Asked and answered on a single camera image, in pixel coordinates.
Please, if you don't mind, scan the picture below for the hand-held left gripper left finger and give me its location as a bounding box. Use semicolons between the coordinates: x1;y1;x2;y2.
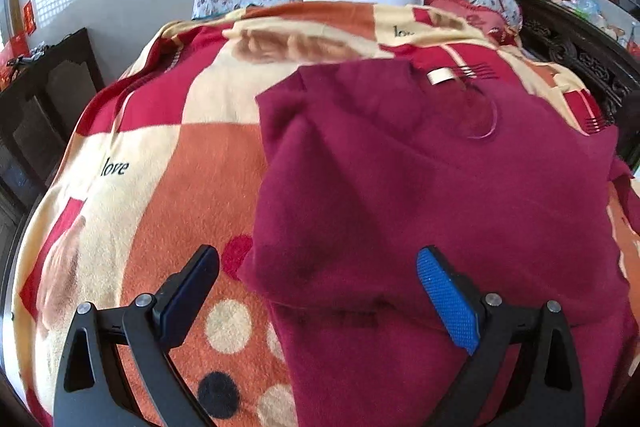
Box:
52;244;221;427

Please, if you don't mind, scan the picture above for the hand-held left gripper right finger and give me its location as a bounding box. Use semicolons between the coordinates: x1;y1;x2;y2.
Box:
416;245;587;427

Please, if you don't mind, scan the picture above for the maroon sweater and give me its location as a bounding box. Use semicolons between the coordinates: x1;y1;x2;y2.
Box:
237;57;640;427

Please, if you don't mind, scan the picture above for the printed orange red blanket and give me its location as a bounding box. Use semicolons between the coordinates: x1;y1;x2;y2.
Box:
12;2;640;427

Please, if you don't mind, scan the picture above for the dark wooden cabinet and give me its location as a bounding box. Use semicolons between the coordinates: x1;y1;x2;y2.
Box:
0;27;106;208

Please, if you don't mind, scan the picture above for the dark carved wooden headboard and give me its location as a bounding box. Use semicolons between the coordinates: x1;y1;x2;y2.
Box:
500;0;640;172

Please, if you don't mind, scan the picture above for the red ruffled pillow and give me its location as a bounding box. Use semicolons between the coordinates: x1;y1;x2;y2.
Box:
424;0;522;48

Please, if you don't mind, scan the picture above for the clutter behind headboard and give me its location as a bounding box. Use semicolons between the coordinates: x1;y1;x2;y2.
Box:
540;0;640;55

